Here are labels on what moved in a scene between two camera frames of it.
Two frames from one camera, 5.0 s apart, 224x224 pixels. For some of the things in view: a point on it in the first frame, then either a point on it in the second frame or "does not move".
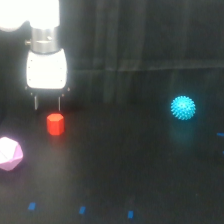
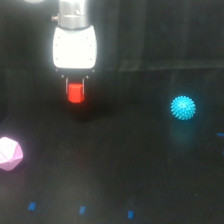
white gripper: x=46 y=71 to x=74 y=48
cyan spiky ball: x=183 y=107 does not move
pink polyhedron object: x=11 y=153 does not move
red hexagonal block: x=55 y=123 to x=76 y=93
